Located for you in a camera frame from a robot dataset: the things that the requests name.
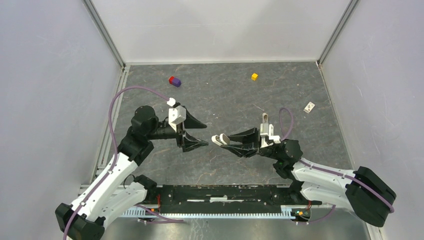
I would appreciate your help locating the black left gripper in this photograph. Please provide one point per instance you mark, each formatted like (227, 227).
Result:
(190, 142)

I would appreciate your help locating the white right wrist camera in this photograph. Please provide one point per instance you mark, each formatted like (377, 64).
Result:
(267, 137)

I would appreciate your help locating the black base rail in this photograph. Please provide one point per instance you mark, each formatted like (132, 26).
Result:
(226, 199)

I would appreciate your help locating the red and purple block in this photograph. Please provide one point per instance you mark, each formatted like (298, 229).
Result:
(175, 81)

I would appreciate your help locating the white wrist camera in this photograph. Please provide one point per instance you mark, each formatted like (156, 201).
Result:
(177, 114)
(267, 137)

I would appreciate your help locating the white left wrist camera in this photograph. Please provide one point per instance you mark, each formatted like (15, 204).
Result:
(177, 114)

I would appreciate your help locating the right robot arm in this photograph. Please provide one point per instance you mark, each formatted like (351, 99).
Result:
(360, 191)

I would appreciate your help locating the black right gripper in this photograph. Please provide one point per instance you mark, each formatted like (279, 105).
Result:
(251, 136)

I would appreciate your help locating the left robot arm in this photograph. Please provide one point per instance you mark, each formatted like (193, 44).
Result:
(89, 215)

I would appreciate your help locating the yellow cube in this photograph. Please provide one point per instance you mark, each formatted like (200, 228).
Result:
(254, 76)

